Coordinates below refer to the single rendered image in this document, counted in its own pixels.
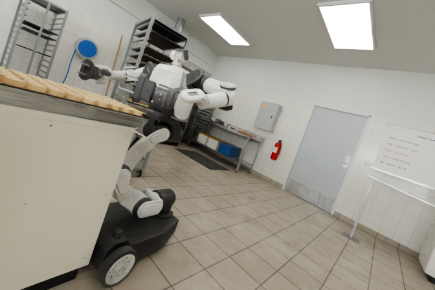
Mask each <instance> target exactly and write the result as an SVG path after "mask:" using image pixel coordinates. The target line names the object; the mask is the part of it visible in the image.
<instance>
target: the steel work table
mask: <svg viewBox="0 0 435 290"><path fill-rule="evenodd" d="M195 117H196V120H195V124H194V126H193V129H192V132H191V134H190V138H189V140H188V144H187V146H189V143H190V140H193V141H195V142H197V143H199V144H201V145H202V147H201V148H203V147H204V146H205V147H207V148H209V149H211V150H213V151H215V152H217V153H219V154H221V155H223V156H225V157H226V158H228V159H230V160H232V161H234V162H236V163H238V166H237V168H236V173H237V172H238V170H239V167H240V164H248V165H251V168H250V170H249V173H251V171H252V167H253V166H254V162H255V160H256V157H257V154H258V152H259V149H260V146H261V144H262V142H264V140H265V137H262V136H260V135H257V134H255V133H251V132H249V131H246V130H244V129H243V130H242V131H244V132H247V133H250V134H252V135H253V136H255V137H256V138H257V139H255V138H253V137H250V136H247V135H244V134H242V133H239V132H237V131H234V130H231V129H229V128H226V127H225V126H223V122H221V121H220V122H218V123H213V122H211V121H209V120H206V119H203V118H200V117H197V116H195ZM198 119H200V120H204V121H205V122H208V123H210V125H209V127H208V131H207V133H206V134H208V132H209V131H210V127H211V125H212V124H213V125H215V126H219V127H221V128H223V129H226V130H229V131H231V132H234V133H237V134H238V135H241V136H244V137H247V141H246V143H245V147H244V149H243V152H242V154H241V157H240V158H238V157H228V156H226V155H224V154H222V153H220V152H218V150H214V149H212V148H210V147H208V146H207V145H204V144H202V143H200V142H198V141H197V140H195V139H191V138H192V135H193V132H194V129H195V126H196V124H197V120H198ZM249 139H252V140H257V141H259V142H260V143H259V146H258V149H257V151H256V154H255V156H254V159H253V162H252V164H250V163H248V162H246V161H244V160H242V158H243V156H244V153H245V150H246V148H247V145H248V143H249Z"/></svg>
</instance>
